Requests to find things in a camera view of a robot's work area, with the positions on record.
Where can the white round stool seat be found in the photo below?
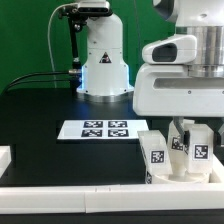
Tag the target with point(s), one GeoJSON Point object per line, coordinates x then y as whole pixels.
{"type": "Point", "coordinates": [179, 176]}

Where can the white fence wall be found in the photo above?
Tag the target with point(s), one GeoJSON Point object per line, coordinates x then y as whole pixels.
{"type": "Point", "coordinates": [115, 198]}

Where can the white left fence piece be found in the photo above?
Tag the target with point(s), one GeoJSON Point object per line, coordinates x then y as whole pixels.
{"type": "Point", "coordinates": [5, 158]}

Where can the white marker base plate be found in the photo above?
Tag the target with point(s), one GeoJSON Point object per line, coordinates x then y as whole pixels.
{"type": "Point", "coordinates": [101, 129]}

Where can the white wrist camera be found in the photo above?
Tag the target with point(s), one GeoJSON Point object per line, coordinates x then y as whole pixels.
{"type": "Point", "coordinates": [177, 49]}

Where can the grey overhead camera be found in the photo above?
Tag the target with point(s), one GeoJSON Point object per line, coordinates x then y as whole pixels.
{"type": "Point", "coordinates": [94, 8]}

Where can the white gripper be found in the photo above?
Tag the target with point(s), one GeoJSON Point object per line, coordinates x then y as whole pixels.
{"type": "Point", "coordinates": [167, 90]}

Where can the black camera stand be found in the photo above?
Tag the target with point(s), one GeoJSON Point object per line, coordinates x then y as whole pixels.
{"type": "Point", "coordinates": [74, 24]}

